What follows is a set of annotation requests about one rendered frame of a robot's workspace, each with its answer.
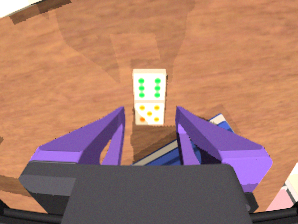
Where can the cream rectangular block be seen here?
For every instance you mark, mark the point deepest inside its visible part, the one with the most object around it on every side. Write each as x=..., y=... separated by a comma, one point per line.
x=149, y=96

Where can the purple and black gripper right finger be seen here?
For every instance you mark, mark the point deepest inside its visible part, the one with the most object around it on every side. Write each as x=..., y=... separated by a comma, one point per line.
x=219, y=146

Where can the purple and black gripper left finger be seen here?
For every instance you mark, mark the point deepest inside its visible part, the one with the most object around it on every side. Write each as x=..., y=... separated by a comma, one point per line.
x=84, y=145

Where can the blue notebook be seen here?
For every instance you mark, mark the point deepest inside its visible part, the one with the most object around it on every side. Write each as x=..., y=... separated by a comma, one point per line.
x=169, y=154

